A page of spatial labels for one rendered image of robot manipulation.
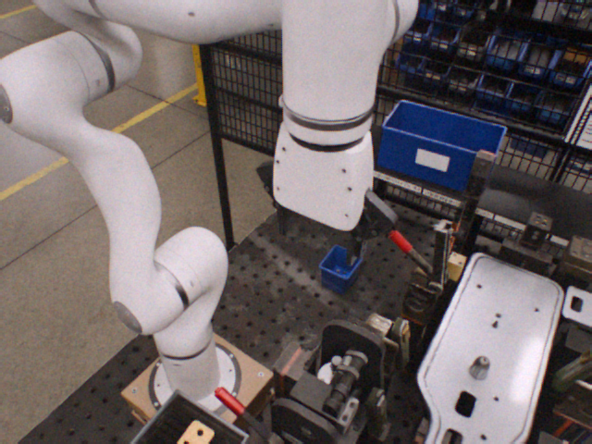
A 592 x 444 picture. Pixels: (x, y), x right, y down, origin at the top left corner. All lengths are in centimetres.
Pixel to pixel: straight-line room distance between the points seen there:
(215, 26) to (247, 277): 110
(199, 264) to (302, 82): 52
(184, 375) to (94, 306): 146
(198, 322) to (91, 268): 173
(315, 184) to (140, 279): 42
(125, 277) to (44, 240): 211
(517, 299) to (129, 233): 84
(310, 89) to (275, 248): 120
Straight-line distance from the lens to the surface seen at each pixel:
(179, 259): 86
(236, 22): 51
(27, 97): 70
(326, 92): 40
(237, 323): 140
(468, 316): 110
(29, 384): 236
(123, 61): 76
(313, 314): 141
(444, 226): 96
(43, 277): 271
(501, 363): 106
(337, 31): 38
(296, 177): 49
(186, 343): 97
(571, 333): 120
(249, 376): 119
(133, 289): 82
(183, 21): 48
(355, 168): 45
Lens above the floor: 185
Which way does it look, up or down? 44 degrees down
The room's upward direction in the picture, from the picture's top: straight up
